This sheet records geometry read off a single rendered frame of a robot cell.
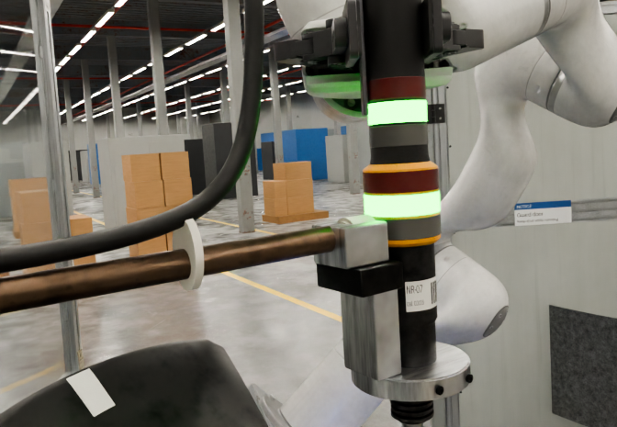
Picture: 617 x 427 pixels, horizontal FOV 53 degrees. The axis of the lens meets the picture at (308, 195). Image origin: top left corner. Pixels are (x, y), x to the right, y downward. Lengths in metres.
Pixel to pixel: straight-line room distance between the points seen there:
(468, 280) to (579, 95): 0.34
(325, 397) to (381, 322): 0.71
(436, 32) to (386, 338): 0.17
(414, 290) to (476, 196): 0.65
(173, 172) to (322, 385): 7.55
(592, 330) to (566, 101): 1.46
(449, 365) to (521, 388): 2.08
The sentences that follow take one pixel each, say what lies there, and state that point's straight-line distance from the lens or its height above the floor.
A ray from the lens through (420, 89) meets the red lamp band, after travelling 0.35.
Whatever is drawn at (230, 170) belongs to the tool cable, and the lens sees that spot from 0.29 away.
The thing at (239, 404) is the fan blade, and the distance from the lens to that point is 0.46.
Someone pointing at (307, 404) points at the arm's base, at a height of 1.15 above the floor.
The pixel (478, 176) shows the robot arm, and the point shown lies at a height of 1.50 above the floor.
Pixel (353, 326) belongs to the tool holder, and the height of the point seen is 1.47.
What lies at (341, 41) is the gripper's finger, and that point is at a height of 1.62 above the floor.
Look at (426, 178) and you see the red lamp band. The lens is 0.34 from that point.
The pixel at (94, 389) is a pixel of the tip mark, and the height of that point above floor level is 1.42.
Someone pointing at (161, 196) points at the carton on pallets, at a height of 1.00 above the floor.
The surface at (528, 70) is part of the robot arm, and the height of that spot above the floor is 1.66.
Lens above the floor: 1.57
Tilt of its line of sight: 5 degrees down
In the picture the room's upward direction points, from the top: 4 degrees counter-clockwise
